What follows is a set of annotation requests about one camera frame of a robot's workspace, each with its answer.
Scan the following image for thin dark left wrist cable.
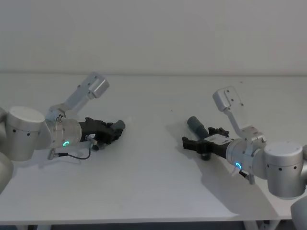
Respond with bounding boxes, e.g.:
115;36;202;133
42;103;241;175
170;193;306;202
47;134;99;161

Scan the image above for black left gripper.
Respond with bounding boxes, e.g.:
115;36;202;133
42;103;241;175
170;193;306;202
79;117;123;145

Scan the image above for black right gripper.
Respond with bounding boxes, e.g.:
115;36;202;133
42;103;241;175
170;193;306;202
181;126;232;158

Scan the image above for dark grey cylinder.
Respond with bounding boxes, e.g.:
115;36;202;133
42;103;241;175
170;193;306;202
187;115;212;161
93;119;127;151

